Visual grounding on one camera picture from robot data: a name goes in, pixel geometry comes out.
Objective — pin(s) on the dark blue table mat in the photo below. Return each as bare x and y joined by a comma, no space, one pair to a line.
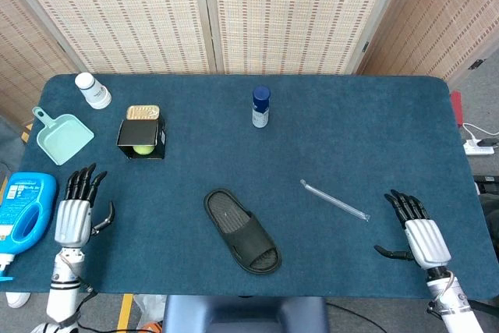
312,146

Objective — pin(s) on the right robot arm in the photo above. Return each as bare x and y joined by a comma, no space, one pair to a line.
452,302

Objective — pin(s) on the mint green dustpan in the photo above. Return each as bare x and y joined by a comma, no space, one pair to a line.
64,138

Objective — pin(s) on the blue detergent bottle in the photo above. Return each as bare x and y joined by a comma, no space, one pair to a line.
23,216

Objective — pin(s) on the black open cardboard box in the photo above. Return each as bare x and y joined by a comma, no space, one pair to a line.
142,138

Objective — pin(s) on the navy robot base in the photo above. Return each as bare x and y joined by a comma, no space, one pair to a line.
243,315

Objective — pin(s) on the black rubber slipper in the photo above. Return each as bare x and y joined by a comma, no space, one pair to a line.
241,230

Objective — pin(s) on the bamboo folding screen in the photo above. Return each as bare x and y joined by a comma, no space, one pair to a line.
241,13

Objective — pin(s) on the white plastic bottle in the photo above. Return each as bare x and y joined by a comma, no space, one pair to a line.
93,90

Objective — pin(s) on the white power strip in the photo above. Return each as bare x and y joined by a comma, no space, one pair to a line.
478,148

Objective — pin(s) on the gold sardine tin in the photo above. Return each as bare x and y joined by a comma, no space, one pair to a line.
143,112

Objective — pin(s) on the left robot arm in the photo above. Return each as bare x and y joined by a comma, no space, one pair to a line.
66,286

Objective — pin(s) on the clear wrapped straw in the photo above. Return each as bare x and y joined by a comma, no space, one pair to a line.
334,200

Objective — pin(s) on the blue-capped spray can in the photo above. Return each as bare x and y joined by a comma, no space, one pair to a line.
260,107

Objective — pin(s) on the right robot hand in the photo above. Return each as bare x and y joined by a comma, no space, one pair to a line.
421,239

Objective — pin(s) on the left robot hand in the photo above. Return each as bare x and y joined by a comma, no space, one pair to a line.
78,212

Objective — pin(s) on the black device on floor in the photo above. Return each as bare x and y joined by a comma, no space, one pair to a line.
487,185

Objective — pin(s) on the white shoe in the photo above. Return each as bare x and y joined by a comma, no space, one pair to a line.
17,298

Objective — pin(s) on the yellow-green tennis ball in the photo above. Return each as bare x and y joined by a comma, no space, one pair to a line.
143,149

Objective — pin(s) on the white plastic bag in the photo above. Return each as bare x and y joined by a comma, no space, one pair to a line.
150,309

